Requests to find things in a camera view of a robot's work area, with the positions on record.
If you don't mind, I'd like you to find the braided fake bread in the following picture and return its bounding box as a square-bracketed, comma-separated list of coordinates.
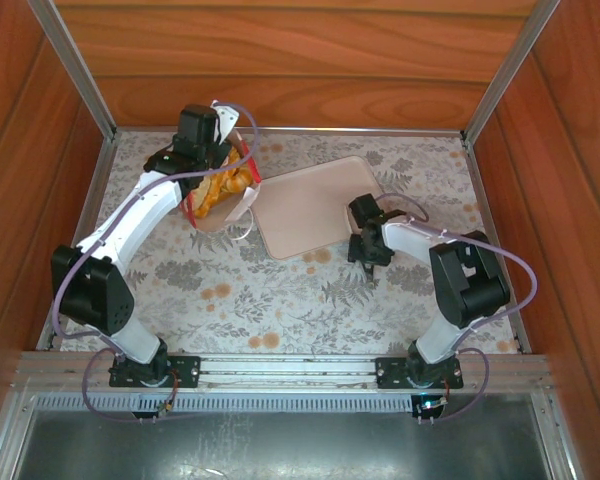
[191, 174, 222, 220]

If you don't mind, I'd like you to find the red printed paper bag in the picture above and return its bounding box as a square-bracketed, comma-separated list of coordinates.
[179, 128, 264, 242]

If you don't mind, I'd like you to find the beige plastic tray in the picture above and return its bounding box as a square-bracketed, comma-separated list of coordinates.
[252, 155, 384, 261]

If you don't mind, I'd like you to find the floral table mat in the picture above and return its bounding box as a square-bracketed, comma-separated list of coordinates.
[42, 130, 524, 354]

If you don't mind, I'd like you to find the aluminium mounting beam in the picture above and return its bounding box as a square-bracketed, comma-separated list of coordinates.
[12, 349, 554, 396]

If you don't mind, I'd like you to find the small circuit board green light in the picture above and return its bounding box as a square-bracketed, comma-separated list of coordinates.
[413, 394, 451, 426]

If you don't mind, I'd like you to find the grey metal panel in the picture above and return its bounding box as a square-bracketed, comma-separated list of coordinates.
[9, 394, 561, 480]

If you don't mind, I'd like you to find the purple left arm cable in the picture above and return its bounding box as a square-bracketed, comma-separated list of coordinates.
[52, 102, 261, 424]

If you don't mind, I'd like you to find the aluminium frame rail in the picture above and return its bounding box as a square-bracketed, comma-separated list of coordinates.
[462, 137, 531, 354]
[113, 126, 466, 137]

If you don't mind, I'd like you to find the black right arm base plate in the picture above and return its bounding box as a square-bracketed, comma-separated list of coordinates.
[374, 355, 465, 390]

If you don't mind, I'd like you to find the aluminium frame post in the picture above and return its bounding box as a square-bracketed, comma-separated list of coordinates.
[460, 0, 564, 146]
[27, 0, 119, 144]

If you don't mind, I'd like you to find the grey slotted cable duct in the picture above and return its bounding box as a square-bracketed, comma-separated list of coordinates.
[87, 392, 416, 414]

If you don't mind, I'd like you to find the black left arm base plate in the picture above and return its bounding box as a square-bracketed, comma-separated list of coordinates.
[108, 353, 201, 389]

